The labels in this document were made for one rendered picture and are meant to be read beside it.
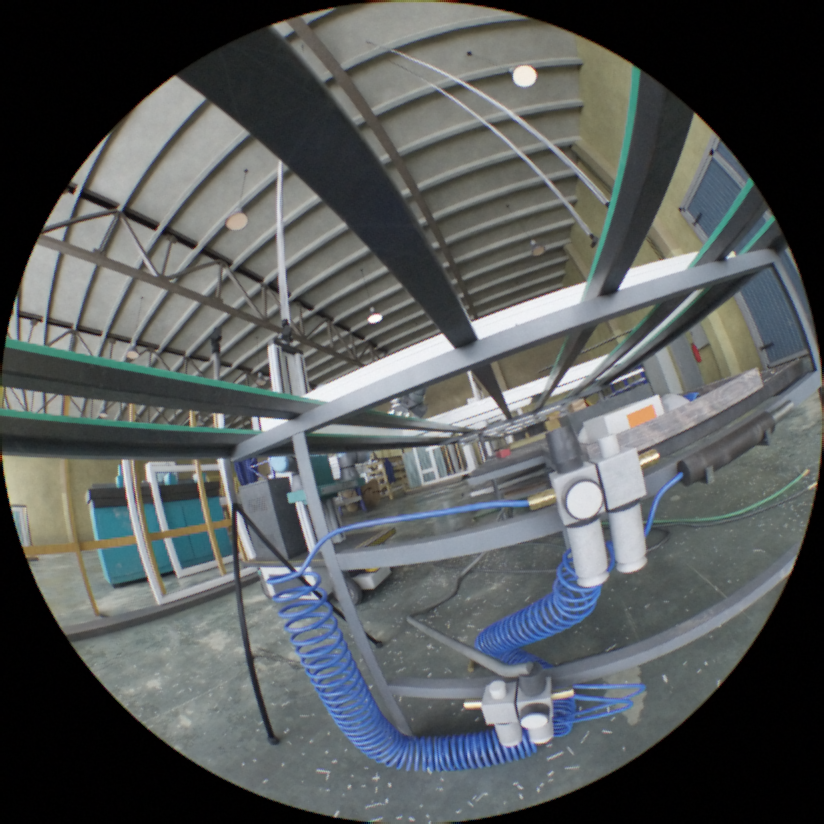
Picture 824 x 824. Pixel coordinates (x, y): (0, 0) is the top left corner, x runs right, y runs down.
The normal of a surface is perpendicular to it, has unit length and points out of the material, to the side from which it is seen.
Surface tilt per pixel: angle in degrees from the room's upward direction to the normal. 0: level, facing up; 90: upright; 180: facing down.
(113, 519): 90
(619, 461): 90
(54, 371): 90
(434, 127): 180
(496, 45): 180
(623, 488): 90
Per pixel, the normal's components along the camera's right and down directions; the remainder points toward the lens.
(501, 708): -0.36, -0.08
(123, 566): 0.89, -0.33
